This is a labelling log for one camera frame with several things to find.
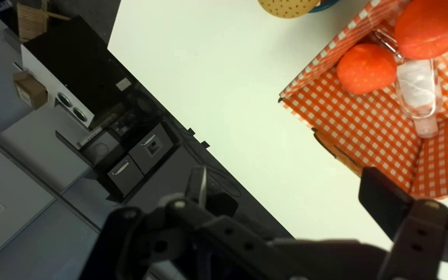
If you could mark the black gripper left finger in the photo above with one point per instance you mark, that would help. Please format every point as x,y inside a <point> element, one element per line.
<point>197,185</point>

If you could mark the red round plush toy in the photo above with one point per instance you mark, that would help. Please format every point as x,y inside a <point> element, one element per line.
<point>426,28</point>
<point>365,68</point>

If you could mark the clear plastic bottle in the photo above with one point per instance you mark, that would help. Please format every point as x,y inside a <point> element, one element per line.
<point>418,87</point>

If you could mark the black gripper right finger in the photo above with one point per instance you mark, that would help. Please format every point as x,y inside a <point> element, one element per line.
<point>384,199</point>

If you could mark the small brown cardboard box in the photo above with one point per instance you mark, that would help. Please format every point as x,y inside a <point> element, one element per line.
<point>29,90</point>

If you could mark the yellow dotted round plush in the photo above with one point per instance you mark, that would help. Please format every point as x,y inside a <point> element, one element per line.
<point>287,6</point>

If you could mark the orange checkered cardboard box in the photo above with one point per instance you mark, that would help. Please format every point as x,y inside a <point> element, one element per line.
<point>379,129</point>

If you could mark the grey drawer unit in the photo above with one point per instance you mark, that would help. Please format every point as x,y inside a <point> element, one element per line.
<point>140,155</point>

